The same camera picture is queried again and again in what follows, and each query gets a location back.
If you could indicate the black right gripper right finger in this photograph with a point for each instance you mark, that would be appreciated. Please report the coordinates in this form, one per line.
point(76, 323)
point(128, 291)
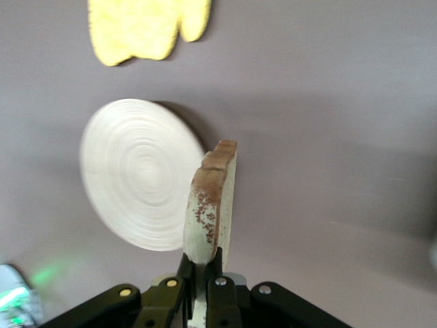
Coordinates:
point(223, 304)

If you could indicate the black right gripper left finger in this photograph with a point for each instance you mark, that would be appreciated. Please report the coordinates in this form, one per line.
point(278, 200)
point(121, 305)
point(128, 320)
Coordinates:
point(160, 300)

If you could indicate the toast slice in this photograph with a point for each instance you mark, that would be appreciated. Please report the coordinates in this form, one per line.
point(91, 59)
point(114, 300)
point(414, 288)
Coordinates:
point(205, 205)

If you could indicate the round wooden plate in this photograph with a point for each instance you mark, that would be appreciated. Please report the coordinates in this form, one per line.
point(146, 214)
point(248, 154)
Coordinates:
point(136, 177)

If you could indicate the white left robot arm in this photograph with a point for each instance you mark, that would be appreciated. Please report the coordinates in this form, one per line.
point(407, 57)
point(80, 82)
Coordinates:
point(13, 287)

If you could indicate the brown table cover sheet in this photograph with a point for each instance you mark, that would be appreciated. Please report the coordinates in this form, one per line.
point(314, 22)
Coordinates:
point(324, 136)

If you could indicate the yellow quilted oven mitt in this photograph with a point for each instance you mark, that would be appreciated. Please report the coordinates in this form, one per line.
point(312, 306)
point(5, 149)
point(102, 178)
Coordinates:
point(109, 34)
point(160, 27)

